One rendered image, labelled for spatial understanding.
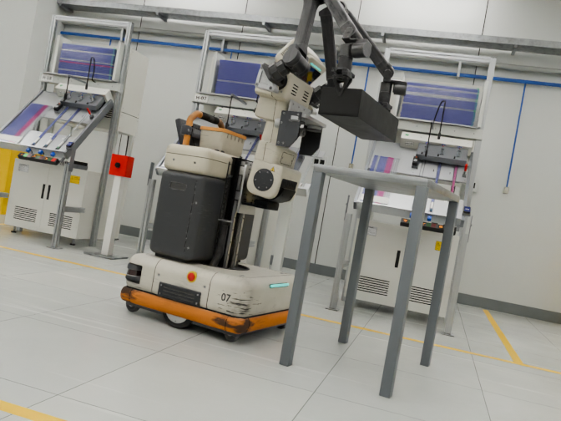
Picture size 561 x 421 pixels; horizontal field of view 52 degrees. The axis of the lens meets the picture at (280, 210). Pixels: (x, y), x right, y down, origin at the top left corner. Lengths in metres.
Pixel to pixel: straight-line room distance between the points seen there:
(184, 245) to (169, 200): 0.22
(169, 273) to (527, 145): 4.02
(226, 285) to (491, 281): 3.68
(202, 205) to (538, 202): 3.83
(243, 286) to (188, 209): 0.45
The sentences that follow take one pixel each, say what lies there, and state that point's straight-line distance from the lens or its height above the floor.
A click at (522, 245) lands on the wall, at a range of 5.79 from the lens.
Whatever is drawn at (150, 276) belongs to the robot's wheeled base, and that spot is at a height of 0.20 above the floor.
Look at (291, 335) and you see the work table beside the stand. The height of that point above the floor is 0.12.
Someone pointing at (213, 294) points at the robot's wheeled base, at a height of 0.19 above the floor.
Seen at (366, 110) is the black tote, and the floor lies 1.05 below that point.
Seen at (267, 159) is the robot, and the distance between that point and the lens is 2.65.
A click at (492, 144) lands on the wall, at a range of 5.82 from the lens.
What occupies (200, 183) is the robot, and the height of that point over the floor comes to 0.65.
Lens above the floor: 0.62
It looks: 1 degrees down
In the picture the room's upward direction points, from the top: 10 degrees clockwise
